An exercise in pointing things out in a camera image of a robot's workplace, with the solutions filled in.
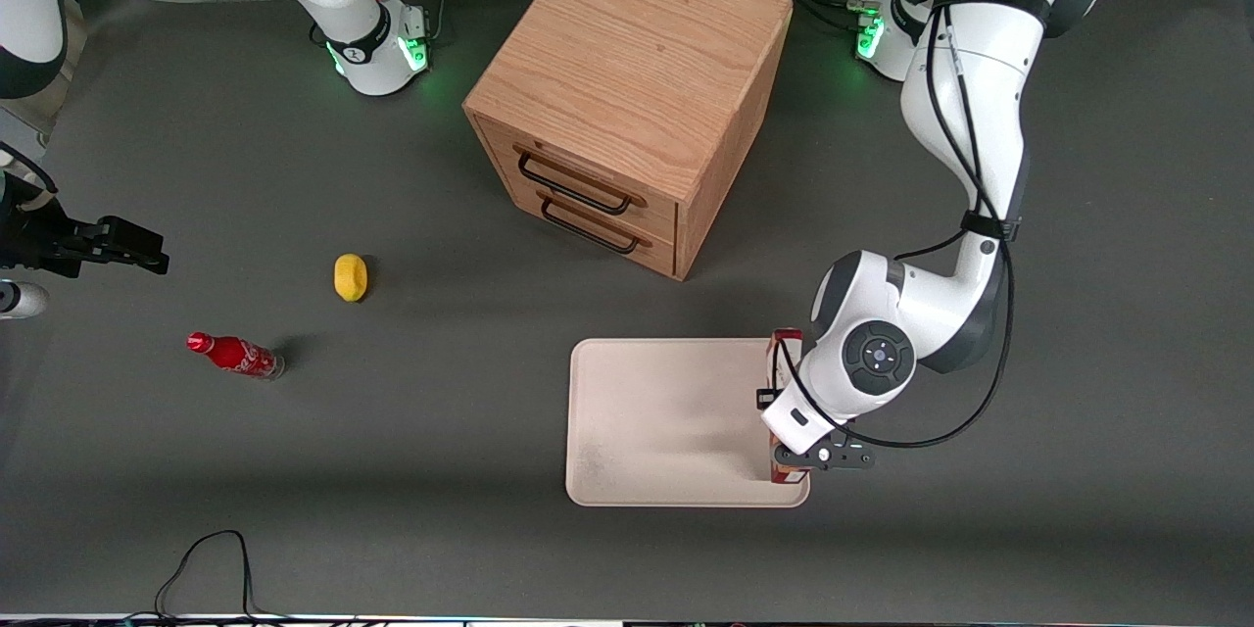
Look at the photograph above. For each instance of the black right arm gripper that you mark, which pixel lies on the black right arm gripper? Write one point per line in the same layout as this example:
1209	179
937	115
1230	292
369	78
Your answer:
39	240

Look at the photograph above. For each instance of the wooden drawer cabinet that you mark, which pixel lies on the wooden drawer cabinet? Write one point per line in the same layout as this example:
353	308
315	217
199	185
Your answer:
627	49

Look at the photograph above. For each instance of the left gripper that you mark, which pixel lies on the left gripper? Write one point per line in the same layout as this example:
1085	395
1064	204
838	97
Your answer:
763	399

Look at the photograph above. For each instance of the wooden drawer front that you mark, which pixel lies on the wooden drawer front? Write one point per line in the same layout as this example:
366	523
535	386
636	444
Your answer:
598	230
588	181

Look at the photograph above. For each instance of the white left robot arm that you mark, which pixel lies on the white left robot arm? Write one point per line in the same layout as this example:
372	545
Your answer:
980	98

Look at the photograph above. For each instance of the yellow lemon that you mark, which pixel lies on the yellow lemon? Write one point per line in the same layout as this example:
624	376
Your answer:
351	276

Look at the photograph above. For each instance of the red cookie box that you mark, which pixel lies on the red cookie box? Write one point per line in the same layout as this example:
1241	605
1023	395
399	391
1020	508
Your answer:
787	345

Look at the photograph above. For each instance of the red cola bottle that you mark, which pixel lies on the red cola bottle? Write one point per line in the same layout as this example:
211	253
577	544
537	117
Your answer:
235	355

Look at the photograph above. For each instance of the cream plastic tray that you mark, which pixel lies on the cream plastic tray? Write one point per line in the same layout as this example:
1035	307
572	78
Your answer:
666	421

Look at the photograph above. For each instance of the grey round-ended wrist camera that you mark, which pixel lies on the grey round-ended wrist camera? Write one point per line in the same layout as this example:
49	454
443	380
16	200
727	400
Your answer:
20	300

